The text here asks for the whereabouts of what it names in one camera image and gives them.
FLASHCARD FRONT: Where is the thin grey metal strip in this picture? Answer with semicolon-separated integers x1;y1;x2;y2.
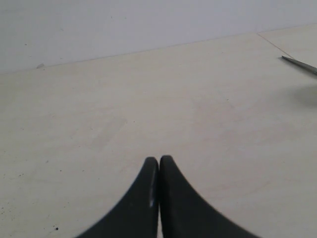
281;56;317;75

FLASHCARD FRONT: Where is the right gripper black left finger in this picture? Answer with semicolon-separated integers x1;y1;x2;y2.
79;157;159;238

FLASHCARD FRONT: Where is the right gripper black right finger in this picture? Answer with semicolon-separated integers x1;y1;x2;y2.
159;155;248;238

